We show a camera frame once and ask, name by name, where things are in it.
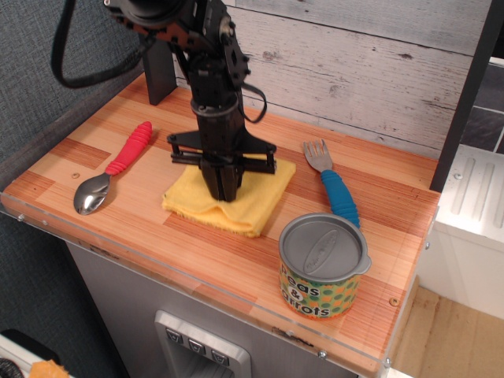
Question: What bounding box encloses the yellow cloth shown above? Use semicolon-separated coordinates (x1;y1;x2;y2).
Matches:
161;159;296;238

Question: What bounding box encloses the peas and carrots toy can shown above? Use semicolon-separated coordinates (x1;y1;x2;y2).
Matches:
279;213;372;320

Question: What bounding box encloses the dark left post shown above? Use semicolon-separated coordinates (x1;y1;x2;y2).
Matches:
143;40;177;106

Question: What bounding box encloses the white toy sink unit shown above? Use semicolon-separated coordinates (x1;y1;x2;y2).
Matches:
415;57;504;316

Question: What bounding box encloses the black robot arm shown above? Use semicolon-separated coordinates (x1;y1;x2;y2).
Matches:
104;1;276;202

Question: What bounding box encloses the silver dispenser panel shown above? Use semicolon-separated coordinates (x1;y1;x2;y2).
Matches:
154;310;252;377

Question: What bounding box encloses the orange object at corner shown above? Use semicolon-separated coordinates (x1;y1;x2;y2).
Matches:
28;360;70;378

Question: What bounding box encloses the red handled metal spoon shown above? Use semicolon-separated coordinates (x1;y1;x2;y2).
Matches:
73;121;153;215

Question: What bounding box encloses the dark post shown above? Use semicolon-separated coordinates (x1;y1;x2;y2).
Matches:
429;0;503;193
143;40;177;106

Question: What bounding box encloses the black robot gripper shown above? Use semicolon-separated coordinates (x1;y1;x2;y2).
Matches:
167;104;276;202

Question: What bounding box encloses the blue handled metal fork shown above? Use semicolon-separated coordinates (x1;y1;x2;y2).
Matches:
303;139;361;228

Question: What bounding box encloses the black braided cable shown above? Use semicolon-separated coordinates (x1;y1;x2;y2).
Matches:
50;0;154;90

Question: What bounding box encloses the dark right post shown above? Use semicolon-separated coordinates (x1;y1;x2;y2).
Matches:
429;0;503;193

